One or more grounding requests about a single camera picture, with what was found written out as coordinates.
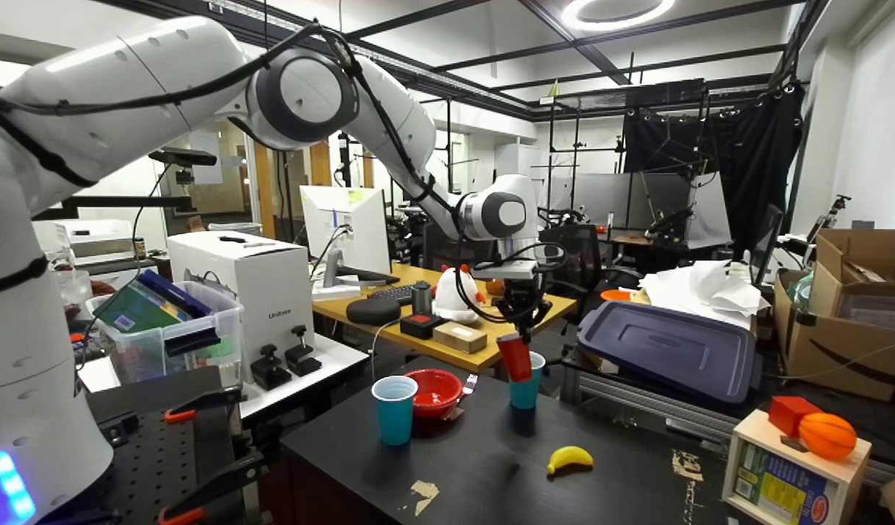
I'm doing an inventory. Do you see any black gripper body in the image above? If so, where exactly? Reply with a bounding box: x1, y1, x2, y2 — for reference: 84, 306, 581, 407
499, 261, 558, 312

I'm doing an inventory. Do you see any red plastic cup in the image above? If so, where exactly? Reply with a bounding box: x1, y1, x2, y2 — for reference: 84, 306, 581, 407
495, 332, 537, 385

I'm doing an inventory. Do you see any small teal plastic cup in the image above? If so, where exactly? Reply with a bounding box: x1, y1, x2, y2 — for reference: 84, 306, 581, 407
508, 351, 547, 415

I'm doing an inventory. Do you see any red plastic bowl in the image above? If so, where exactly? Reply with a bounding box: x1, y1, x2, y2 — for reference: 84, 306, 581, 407
403, 367, 466, 423

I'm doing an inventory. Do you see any large blue plastic cup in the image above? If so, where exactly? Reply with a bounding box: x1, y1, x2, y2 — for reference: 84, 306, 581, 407
368, 373, 419, 450

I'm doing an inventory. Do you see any tan cardboard box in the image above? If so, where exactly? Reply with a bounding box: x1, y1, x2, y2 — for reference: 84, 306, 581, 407
431, 321, 491, 356

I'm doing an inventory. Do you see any black mesh office chair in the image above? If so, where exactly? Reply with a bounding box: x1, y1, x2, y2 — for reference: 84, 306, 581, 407
537, 204, 614, 305

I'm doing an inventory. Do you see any black box red label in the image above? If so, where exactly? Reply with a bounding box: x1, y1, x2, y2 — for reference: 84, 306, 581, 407
397, 309, 447, 343

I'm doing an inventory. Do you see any wooden desk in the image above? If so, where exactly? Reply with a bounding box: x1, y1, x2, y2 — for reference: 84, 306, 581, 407
311, 261, 581, 376

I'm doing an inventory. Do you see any dark blue storage lid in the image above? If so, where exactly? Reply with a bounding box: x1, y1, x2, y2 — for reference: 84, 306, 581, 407
575, 302, 765, 410

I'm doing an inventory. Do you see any yellow toy banana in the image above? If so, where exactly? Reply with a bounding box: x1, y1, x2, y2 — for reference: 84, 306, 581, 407
546, 445, 597, 481

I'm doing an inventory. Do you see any white plastic bag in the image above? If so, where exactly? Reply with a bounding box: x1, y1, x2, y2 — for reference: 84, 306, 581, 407
638, 256, 773, 332

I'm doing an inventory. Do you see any white shelf table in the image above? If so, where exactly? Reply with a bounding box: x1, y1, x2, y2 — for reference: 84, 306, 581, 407
75, 332, 371, 423

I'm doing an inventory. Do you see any white backed monitor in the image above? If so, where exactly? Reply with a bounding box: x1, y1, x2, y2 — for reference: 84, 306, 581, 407
301, 184, 394, 294

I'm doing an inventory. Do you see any large tan tape scrap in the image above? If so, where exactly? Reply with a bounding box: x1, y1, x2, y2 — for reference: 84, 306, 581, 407
405, 480, 442, 520

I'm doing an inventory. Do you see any black joystick controller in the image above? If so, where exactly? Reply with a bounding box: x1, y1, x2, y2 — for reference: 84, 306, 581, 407
282, 324, 323, 380
247, 344, 295, 395

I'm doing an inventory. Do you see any small tan tape scrap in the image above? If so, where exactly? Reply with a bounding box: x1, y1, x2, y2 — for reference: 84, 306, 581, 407
670, 448, 705, 487

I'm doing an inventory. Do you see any black curtain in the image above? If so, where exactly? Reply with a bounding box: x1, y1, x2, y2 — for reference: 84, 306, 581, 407
622, 83, 808, 256

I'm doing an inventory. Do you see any white appliance box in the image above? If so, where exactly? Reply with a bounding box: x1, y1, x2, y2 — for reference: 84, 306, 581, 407
167, 230, 317, 392

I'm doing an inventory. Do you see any red toy block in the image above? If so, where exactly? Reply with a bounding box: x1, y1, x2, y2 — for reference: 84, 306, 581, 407
766, 395, 819, 440

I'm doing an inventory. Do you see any wooden toy box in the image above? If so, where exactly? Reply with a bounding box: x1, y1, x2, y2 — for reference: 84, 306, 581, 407
719, 407, 874, 525

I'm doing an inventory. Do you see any open cardboard box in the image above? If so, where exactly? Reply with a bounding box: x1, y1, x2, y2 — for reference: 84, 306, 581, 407
770, 227, 895, 407

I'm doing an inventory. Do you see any black orange clamp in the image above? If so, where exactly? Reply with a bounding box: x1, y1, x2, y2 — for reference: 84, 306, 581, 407
158, 450, 268, 525
158, 389, 246, 430

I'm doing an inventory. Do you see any clear plastic bin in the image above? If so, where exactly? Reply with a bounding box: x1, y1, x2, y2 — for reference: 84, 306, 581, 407
91, 281, 247, 389

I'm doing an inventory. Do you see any blue book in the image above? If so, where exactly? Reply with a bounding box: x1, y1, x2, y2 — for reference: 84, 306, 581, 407
133, 268, 217, 321

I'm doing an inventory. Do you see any green book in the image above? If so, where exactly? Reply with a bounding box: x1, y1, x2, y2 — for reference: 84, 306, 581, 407
93, 281, 180, 337

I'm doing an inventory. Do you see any black perforated breadboard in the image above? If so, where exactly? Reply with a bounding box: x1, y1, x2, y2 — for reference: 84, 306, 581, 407
34, 363, 282, 525

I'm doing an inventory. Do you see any white printer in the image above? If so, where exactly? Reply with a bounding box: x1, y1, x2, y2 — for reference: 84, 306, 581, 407
49, 216, 167, 277

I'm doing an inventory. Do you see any aluminum rail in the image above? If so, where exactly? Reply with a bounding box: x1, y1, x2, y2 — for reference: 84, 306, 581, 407
575, 373, 760, 448

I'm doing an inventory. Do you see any ring ceiling light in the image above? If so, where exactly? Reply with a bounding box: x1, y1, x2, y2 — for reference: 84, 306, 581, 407
558, 0, 679, 38

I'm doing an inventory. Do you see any black camera on stand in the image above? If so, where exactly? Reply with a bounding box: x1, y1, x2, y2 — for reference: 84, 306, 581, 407
145, 144, 222, 191

